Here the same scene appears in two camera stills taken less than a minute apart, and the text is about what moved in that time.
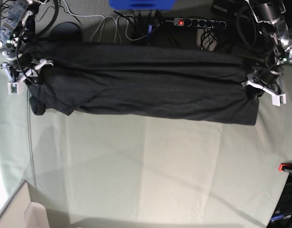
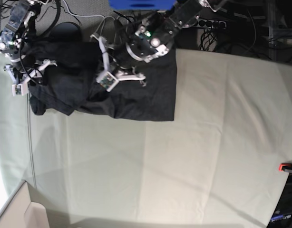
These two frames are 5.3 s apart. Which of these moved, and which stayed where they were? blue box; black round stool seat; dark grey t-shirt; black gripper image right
Moved: dark grey t-shirt; black gripper image right
Stayed: black round stool seat; blue box
